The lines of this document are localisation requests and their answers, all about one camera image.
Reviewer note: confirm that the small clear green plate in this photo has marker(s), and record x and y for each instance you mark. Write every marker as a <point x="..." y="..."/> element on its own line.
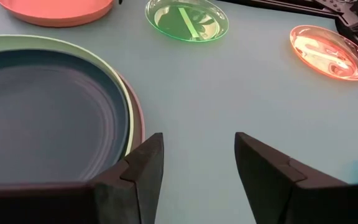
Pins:
<point x="186" y="21"/>

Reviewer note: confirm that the large dark blue plate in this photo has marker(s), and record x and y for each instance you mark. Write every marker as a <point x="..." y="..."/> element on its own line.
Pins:
<point x="48" y="118"/>

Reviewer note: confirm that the large salmon orange plate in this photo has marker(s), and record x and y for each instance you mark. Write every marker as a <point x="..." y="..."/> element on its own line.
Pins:
<point x="54" y="11"/>

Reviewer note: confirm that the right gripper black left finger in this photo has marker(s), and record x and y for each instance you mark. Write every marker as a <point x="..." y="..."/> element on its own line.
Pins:
<point x="135" y="186"/>

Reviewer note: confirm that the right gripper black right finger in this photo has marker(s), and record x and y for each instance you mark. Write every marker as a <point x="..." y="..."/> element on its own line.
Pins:
<point x="269" y="186"/>

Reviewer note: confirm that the small clear orange plate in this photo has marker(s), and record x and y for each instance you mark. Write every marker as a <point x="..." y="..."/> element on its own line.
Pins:
<point x="331" y="53"/>

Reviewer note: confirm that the large pale pink plate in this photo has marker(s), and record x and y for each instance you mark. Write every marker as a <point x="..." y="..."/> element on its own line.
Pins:
<point x="138" y="124"/>

